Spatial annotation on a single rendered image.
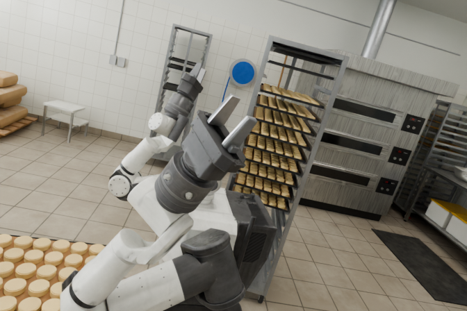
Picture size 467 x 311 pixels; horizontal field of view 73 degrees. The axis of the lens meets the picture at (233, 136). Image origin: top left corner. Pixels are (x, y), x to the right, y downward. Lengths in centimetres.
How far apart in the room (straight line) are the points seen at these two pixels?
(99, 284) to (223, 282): 26
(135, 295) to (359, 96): 372
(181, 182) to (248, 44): 428
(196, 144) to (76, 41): 458
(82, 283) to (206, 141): 35
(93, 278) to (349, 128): 379
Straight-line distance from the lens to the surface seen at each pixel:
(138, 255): 61
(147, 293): 73
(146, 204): 59
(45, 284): 110
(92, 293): 67
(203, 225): 84
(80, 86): 507
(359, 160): 438
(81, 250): 121
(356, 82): 411
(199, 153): 50
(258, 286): 250
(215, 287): 76
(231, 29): 471
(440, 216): 513
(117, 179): 118
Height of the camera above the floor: 166
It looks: 14 degrees down
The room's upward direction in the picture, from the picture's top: 15 degrees clockwise
